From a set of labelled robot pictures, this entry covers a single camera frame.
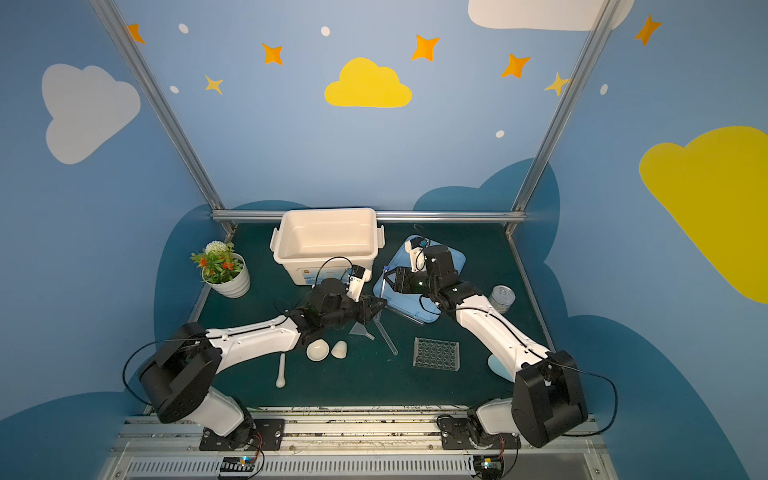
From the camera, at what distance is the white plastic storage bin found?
0.98m

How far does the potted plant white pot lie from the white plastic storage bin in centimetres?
13

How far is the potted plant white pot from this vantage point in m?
0.90
